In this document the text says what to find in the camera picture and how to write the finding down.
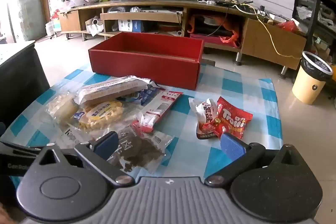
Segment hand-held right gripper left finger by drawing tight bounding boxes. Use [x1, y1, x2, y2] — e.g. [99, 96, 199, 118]
[34, 131, 135, 187]

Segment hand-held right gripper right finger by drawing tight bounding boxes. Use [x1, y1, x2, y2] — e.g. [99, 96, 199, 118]
[205, 133, 305, 186]

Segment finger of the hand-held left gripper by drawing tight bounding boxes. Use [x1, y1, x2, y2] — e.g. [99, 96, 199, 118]
[0, 140, 41, 157]

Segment red gummy packet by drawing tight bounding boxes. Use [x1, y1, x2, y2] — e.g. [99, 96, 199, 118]
[210, 96, 254, 141]

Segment yellow waffle packet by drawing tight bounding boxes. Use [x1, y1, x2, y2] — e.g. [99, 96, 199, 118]
[73, 100, 126, 131]

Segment clear rice cake packet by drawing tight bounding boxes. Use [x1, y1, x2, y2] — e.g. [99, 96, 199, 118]
[46, 93, 80, 125]

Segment blue sausage packet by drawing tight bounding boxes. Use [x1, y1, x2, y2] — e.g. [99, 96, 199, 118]
[117, 84, 166, 105]

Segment red cardboard box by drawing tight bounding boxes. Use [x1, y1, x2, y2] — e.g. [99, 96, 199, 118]
[88, 31, 205, 90]

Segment white printed snack packet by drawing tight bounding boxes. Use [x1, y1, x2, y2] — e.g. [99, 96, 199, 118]
[56, 124, 111, 148]

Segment clear packet with dark floss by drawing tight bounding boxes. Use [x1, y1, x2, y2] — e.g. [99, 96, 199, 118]
[105, 124, 175, 174]

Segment crumpled white red packet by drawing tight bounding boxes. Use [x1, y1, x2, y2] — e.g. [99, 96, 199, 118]
[188, 97, 223, 139]

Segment long wafer cracker packet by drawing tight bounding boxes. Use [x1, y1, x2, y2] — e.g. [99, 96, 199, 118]
[74, 75, 151, 105]

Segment blue checked tablecloth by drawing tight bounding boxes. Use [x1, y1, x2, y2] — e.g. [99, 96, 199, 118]
[0, 69, 283, 182]

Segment black chair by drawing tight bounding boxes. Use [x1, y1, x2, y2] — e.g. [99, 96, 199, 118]
[0, 48, 50, 135]

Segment red and white flat packet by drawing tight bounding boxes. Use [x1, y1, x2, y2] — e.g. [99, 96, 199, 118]
[131, 90, 183, 133]

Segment cream trash bin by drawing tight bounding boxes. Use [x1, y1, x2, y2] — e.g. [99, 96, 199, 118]
[292, 51, 334, 105]

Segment orange plastic bag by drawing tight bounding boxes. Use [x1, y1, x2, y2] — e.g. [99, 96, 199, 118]
[188, 14, 242, 47]

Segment wooden television stand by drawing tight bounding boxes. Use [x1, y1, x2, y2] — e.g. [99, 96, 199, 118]
[58, 0, 307, 75]

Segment blue and white box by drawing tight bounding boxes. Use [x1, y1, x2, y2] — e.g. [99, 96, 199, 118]
[118, 19, 144, 32]

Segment red plastic bag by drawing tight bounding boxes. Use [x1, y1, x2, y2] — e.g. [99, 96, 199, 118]
[276, 20, 297, 31]

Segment tall wrapped mattress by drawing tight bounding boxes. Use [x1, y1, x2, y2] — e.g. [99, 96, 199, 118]
[17, 0, 41, 41]

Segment yellow cable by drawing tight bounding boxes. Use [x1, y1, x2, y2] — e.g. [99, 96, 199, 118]
[217, 0, 302, 59]

